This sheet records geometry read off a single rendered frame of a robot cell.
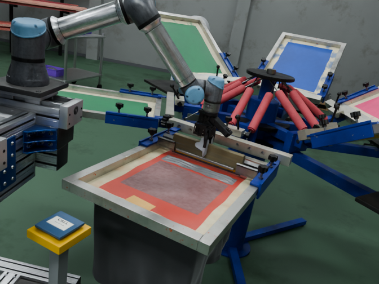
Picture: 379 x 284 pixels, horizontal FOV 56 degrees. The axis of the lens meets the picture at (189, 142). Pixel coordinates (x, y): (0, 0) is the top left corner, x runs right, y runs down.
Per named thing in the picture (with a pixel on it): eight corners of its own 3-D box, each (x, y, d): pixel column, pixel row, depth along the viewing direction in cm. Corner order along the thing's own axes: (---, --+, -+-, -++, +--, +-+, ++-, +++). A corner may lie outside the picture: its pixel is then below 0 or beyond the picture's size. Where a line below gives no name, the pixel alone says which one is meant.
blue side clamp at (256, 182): (258, 199, 147) (261, 184, 145) (246, 195, 149) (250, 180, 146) (276, 176, 173) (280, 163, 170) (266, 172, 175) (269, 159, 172)
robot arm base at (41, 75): (-3, 81, 131) (-4, 54, 128) (21, 75, 145) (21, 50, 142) (35, 89, 130) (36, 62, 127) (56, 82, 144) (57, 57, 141)
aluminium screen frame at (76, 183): (207, 256, 106) (210, 245, 104) (61, 188, 128) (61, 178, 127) (274, 172, 173) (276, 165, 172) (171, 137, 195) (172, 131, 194)
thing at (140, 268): (179, 333, 130) (199, 234, 116) (85, 278, 148) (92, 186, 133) (183, 327, 133) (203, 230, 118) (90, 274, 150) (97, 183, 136)
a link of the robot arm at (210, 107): (223, 102, 161) (216, 105, 154) (221, 112, 162) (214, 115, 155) (208, 98, 163) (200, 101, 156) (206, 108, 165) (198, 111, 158)
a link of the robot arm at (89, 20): (12, 26, 136) (149, -17, 133) (26, 24, 150) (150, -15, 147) (26, 57, 140) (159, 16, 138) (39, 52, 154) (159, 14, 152)
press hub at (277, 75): (245, 270, 249) (296, 79, 202) (194, 247, 264) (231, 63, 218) (261, 242, 283) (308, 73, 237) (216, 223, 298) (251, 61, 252)
